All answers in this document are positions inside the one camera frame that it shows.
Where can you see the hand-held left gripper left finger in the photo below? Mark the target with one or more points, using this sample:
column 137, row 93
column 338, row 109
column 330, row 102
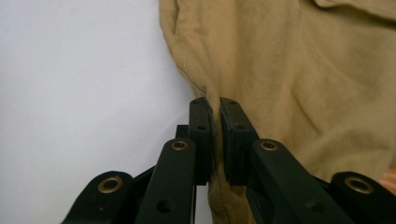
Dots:
column 174, row 174

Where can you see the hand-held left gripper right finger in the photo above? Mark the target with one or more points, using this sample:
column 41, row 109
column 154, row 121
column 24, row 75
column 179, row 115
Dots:
column 267, row 174

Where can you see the tan pants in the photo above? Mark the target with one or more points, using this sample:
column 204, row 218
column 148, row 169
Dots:
column 280, row 77

